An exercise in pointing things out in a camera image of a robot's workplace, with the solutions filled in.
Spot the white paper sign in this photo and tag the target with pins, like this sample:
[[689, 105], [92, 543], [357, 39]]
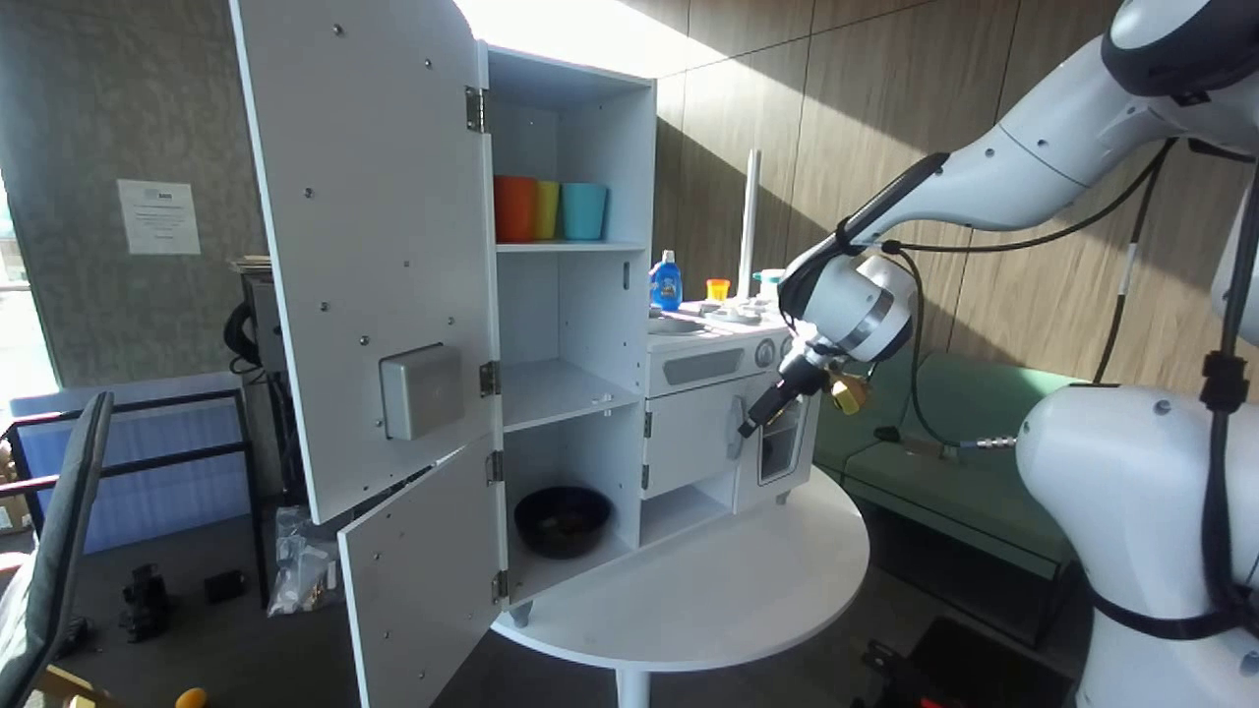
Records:
[[161, 216]]

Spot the green cup on shelf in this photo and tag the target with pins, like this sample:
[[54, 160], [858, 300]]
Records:
[[549, 197]]

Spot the grey toy faucet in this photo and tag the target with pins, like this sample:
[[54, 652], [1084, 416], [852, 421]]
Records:
[[748, 215]]

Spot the round white table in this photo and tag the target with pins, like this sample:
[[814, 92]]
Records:
[[713, 600]]

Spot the white toy oven door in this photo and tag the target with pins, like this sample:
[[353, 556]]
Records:
[[789, 442]]

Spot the wrist mounted yellow camera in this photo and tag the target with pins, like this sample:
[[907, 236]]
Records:
[[852, 389]]

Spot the small white cupboard door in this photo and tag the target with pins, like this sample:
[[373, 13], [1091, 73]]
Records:
[[696, 439]]

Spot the white fridge door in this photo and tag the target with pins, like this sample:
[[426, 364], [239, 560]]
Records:
[[376, 204], [422, 579]]

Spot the orange cup on shelf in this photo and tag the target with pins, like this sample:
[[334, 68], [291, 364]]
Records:
[[512, 210]]

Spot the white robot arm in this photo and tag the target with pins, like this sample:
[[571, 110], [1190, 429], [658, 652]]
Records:
[[1153, 494]]

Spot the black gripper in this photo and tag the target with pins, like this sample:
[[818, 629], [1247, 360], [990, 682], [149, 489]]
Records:
[[802, 376]]

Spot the black bowl in cabinet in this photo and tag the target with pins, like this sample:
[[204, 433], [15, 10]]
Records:
[[566, 522]]

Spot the clear plastic bag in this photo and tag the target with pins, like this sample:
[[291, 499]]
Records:
[[305, 562]]

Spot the black equipment cart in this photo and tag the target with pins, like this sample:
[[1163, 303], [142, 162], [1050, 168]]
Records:
[[275, 494]]

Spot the green cushioned bench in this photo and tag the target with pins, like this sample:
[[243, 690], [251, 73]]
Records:
[[934, 442]]

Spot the white toy kitchen cabinet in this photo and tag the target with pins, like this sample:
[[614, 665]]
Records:
[[580, 345]]

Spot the grey monitor device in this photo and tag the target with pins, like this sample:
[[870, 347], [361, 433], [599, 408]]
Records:
[[255, 329]]

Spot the small orange cup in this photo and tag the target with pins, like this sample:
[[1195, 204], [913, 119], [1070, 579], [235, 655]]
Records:
[[717, 288]]

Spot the teal cup on shelf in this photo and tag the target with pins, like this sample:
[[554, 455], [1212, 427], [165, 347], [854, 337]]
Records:
[[586, 210]]

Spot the blue detergent bottle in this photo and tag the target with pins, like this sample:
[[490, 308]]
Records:
[[668, 284]]

